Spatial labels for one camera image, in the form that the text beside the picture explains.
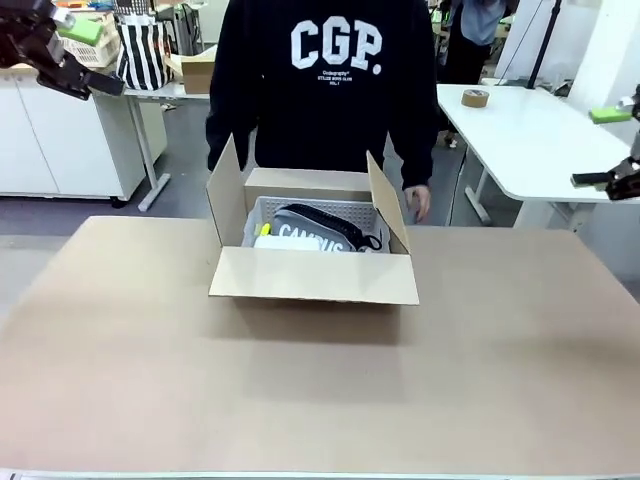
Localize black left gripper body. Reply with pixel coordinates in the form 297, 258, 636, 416
0, 0, 64, 71

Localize brown cardboard shipping box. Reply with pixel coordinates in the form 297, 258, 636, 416
206, 132, 420, 307

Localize person's left forearm black sleeve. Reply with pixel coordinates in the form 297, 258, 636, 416
392, 109, 440, 192

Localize person's right forearm black sleeve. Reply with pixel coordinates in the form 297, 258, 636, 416
205, 94, 254, 174

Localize small brown cardboard box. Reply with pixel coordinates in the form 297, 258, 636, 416
179, 43, 219, 95

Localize person's left hand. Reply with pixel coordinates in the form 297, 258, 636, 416
402, 184, 433, 225

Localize cream plastic crate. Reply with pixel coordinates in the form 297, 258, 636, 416
55, 9, 122, 69

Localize black white striped bag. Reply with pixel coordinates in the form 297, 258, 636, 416
113, 0, 175, 92

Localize white cabinet on casters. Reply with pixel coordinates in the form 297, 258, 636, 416
0, 67, 169, 209

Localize white rounded table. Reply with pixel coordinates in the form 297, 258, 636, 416
435, 82, 640, 232

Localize black tripod stand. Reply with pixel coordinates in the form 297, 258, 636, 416
527, 0, 564, 92

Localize white desk with metal legs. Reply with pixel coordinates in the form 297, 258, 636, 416
89, 78, 211, 212

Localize bystander in grey-blue shirt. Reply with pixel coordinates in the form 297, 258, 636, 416
438, 0, 507, 151

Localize person in black CGP sweatshirt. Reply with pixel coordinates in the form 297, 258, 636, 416
205, 0, 441, 191

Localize flat white packet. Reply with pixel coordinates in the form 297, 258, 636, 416
253, 234, 324, 251

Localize grey perforated plastic basket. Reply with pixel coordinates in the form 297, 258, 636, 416
241, 195, 392, 254

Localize grey pouch with CAMPUS print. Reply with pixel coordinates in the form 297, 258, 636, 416
269, 202, 384, 254

